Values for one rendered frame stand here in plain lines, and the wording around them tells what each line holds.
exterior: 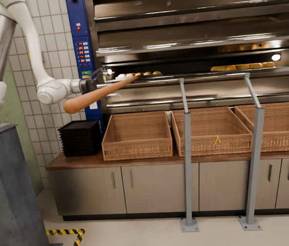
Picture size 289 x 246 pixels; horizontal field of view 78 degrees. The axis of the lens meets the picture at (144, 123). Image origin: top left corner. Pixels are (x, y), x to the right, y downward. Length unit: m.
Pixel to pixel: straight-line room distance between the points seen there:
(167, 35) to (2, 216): 1.78
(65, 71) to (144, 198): 1.40
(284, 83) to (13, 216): 2.36
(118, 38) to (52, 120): 1.08
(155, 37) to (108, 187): 1.37
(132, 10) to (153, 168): 1.36
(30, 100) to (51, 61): 0.47
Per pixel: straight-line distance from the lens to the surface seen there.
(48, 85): 1.10
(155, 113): 1.80
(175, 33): 1.83
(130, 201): 1.63
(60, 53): 2.00
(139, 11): 1.85
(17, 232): 1.44
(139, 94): 1.81
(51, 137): 2.21
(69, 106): 0.39
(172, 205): 1.64
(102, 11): 1.91
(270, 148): 1.67
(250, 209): 1.75
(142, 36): 1.83
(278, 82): 2.16
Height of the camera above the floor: 1.24
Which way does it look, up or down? 16 degrees down
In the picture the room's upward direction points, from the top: 5 degrees counter-clockwise
